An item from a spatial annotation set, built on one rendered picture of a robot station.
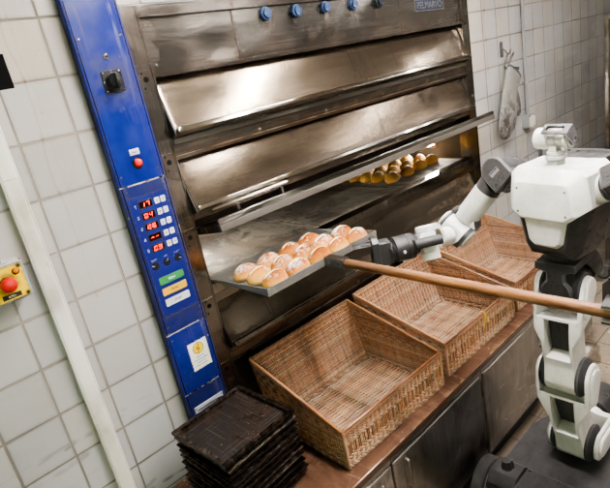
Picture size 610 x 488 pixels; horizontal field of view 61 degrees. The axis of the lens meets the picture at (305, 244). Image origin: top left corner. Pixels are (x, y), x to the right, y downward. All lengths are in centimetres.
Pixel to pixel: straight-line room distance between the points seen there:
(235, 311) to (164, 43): 95
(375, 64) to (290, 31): 48
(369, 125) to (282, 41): 57
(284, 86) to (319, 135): 26
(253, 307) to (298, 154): 62
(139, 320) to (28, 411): 39
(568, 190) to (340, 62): 107
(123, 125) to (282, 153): 64
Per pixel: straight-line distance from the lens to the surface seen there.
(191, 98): 180
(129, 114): 166
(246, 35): 198
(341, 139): 222
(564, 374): 207
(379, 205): 243
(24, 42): 162
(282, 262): 178
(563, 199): 172
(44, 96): 161
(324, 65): 221
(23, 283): 153
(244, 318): 197
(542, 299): 137
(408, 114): 259
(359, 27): 240
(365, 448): 187
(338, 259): 173
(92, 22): 166
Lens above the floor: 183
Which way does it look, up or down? 19 degrees down
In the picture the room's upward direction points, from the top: 12 degrees counter-clockwise
